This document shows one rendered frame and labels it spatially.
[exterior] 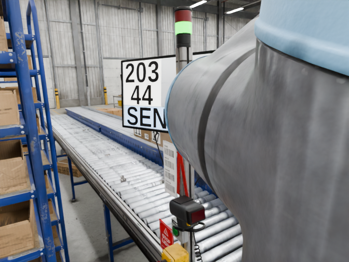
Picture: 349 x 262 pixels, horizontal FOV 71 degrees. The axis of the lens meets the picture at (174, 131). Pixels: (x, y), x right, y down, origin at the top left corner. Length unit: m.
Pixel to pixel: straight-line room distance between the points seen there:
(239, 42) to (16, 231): 0.86
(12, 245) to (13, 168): 0.24
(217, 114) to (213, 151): 0.02
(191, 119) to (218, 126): 0.05
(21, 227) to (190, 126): 0.80
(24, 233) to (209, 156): 0.84
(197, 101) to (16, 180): 0.76
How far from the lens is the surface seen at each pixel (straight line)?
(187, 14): 0.78
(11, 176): 0.90
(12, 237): 0.96
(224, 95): 0.16
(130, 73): 1.11
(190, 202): 0.77
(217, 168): 0.16
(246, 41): 0.26
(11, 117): 0.85
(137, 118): 1.08
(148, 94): 1.03
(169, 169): 0.88
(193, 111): 0.20
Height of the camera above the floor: 1.45
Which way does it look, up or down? 12 degrees down
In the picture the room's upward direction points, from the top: 2 degrees counter-clockwise
